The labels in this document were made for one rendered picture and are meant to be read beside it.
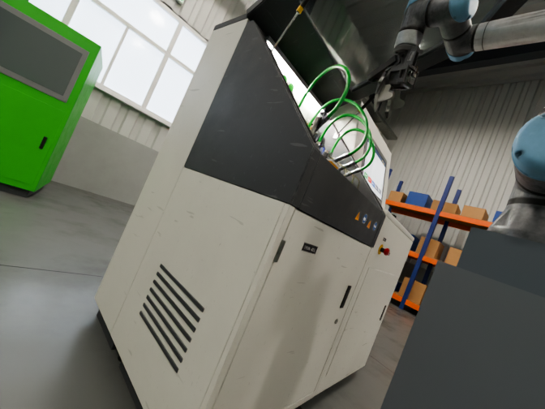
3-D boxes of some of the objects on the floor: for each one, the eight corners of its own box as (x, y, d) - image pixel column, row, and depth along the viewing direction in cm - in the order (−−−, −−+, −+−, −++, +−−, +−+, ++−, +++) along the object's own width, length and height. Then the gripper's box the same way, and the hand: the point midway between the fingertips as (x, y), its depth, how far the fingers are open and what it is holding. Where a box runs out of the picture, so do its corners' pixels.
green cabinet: (-166, 148, 175) (-63, -56, 181) (-90, 147, 241) (-17, -2, 248) (30, 200, 235) (101, 45, 241) (47, 188, 301) (103, 67, 308)
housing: (102, 350, 98) (251, 10, 104) (87, 312, 117) (214, 25, 123) (293, 325, 202) (362, 155, 209) (269, 306, 221) (333, 151, 227)
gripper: (410, 37, 74) (387, 110, 79) (430, 55, 82) (408, 121, 87) (384, 42, 81) (364, 109, 86) (405, 59, 89) (385, 120, 94)
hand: (379, 112), depth 88 cm, fingers open, 7 cm apart
